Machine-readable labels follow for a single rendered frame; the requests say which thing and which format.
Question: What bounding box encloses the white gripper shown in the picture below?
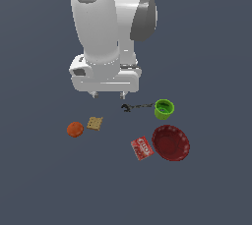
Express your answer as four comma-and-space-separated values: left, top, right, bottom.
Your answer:
68, 54, 143, 100

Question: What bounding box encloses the dark adjustable wrench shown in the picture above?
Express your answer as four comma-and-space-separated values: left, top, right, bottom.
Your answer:
120, 102, 156, 113

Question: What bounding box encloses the tan cracker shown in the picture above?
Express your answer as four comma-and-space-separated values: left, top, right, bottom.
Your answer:
86, 116, 104, 132

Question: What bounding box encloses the orange fruit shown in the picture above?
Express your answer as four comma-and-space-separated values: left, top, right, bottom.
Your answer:
66, 121, 85, 139

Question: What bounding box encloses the green cup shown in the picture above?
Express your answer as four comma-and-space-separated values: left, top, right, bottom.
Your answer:
154, 98, 175, 121

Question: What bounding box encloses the red printed packet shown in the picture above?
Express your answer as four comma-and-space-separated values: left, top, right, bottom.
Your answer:
130, 136, 155, 162

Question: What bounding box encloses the dark red bowl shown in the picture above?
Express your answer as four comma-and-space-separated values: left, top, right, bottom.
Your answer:
151, 124, 191, 162

